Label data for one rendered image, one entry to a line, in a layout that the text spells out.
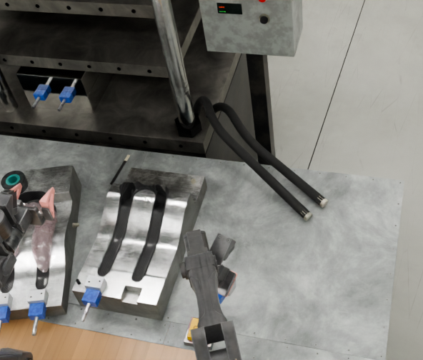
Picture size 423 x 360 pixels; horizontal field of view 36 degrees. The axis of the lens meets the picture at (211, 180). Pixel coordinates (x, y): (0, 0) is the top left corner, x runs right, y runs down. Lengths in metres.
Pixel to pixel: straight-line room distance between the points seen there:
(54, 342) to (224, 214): 0.65
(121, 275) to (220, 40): 0.84
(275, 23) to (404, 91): 1.65
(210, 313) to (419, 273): 1.66
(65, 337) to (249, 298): 0.54
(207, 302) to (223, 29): 1.05
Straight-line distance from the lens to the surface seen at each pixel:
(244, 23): 2.15
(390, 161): 3.31
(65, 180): 2.20
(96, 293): 1.91
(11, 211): 1.67
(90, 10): 2.24
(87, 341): 1.97
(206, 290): 1.46
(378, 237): 2.05
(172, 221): 1.98
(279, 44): 2.18
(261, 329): 1.89
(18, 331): 2.06
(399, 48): 3.94
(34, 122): 2.63
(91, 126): 2.53
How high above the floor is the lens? 2.47
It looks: 49 degrees down
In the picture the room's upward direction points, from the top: 11 degrees counter-clockwise
